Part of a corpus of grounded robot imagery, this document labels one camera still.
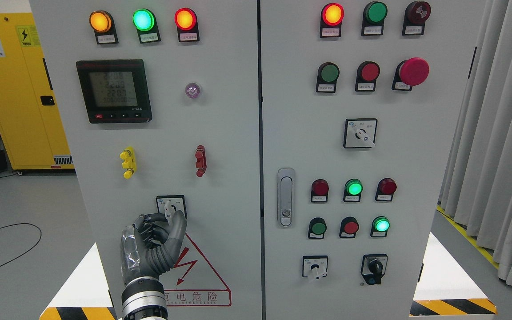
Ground grey robotic humanoid hand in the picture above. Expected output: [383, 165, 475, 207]
[120, 210, 187, 285]

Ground rotary light switch door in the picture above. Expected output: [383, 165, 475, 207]
[155, 195, 187, 225]

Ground orange indicator light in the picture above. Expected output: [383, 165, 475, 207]
[89, 10, 119, 45]

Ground red electrical hazard sticker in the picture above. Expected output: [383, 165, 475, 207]
[159, 234, 232, 307]

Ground yellow terminal connector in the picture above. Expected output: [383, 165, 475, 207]
[120, 146, 136, 180]

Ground red terminal connector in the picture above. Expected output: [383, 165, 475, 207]
[195, 144, 207, 177]

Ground black digital power meter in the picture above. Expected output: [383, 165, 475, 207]
[76, 59, 152, 124]

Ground small clear lamp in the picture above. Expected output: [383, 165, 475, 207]
[185, 83, 202, 99]

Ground green push button lower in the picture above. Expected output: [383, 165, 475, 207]
[308, 217, 327, 239]

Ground green push button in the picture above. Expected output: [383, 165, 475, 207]
[316, 61, 340, 93]
[308, 217, 327, 239]

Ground dark red light middle left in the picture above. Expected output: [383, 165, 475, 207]
[310, 180, 329, 203]

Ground dark red light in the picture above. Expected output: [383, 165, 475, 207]
[375, 177, 397, 202]
[310, 180, 329, 203]

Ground grey electrical control cabinet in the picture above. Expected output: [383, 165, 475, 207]
[30, 0, 486, 320]

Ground red push button lower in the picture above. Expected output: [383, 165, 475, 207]
[339, 216, 360, 239]

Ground red push button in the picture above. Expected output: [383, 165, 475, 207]
[339, 216, 360, 239]
[354, 60, 380, 92]

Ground lit green light middle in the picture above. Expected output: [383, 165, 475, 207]
[343, 178, 363, 203]

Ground lit green light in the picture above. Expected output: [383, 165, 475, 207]
[370, 216, 390, 238]
[343, 178, 363, 203]

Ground green indicator light top left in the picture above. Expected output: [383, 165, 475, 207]
[132, 8, 161, 43]

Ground red indicator light top left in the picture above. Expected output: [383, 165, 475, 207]
[174, 8, 200, 43]

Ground lit green light lower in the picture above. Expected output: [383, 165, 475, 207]
[370, 216, 390, 238]

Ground dark red light middle right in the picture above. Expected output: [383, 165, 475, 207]
[375, 177, 397, 202]

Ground yellow safety storage cabinet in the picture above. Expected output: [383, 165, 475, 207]
[0, 13, 74, 172]

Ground green push button upper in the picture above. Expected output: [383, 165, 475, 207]
[316, 61, 340, 93]

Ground red push button upper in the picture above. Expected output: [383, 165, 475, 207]
[354, 60, 380, 92]

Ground red indicator light right door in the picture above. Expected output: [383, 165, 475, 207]
[319, 3, 344, 38]

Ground red emergency stop button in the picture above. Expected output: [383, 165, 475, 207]
[391, 57, 429, 92]

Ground dark green indicator light top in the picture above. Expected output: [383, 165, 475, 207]
[361, 1, 388, 36]

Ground grey curtain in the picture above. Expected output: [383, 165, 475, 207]
[440, 0, 512, 286]

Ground dark red buzzer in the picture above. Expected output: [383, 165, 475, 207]
[402, 1, 431, 36]

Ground black floor cable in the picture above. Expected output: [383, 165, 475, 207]
[0, 223, 43, 280]

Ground silver door latch handle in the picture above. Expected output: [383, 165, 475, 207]
[277, 168, 295, 227]

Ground rotary selector switch lower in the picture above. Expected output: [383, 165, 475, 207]
[301, 255, 328, 281]

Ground rotary selector switch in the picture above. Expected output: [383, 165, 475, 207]
[343, 118, 378, 149]
[301, 255, 328, 281]

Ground black key switch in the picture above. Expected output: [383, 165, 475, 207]
[361, 254, 388, 285]

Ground rotary selector switch upper right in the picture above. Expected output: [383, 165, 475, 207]
[343, 118, 378, 149]

